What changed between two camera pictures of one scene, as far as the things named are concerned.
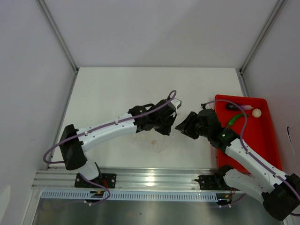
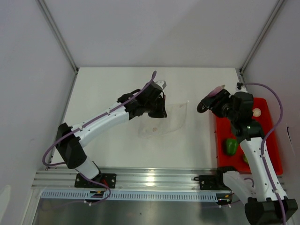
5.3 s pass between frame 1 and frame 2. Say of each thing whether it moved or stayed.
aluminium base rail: stayed
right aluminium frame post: stayed
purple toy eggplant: moved
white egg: stayed
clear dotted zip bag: moved
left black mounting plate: stayed
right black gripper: moved
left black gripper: moved
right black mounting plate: stayed
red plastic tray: stayed
